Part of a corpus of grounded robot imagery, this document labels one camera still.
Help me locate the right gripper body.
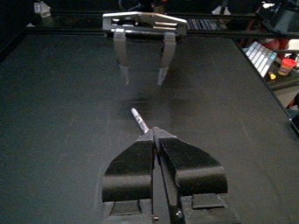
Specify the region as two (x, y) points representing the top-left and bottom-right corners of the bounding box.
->
(101, 10), (188, 37)

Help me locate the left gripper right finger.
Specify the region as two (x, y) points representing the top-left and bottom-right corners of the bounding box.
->
(152, 126), (241, 224)

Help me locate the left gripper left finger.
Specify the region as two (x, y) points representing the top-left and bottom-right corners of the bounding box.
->
(100, 128), (157, 224)

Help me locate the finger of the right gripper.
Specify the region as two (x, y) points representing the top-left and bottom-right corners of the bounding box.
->
(112, 28), (131, 86)
(156, 31), (177, 87)

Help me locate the grey marker pen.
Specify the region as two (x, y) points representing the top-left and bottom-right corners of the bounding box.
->
(129, 108), (151, 135)

